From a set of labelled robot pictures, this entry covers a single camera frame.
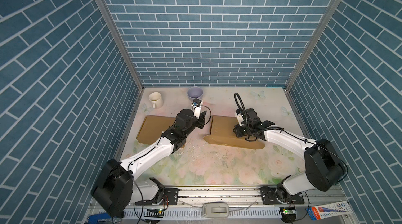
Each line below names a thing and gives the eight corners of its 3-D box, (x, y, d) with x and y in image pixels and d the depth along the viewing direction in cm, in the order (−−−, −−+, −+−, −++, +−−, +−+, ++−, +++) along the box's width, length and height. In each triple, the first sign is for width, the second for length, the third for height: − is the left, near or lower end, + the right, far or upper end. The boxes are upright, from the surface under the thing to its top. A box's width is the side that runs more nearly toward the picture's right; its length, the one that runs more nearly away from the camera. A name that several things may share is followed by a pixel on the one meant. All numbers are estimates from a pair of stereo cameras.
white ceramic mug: (156, 113, 106) (153, 105, 100) (150, 102, 112) (147, 94, 106) (167, 107, 109) (164, 100, 103) (160, 98, 115) (157, 90, 109)
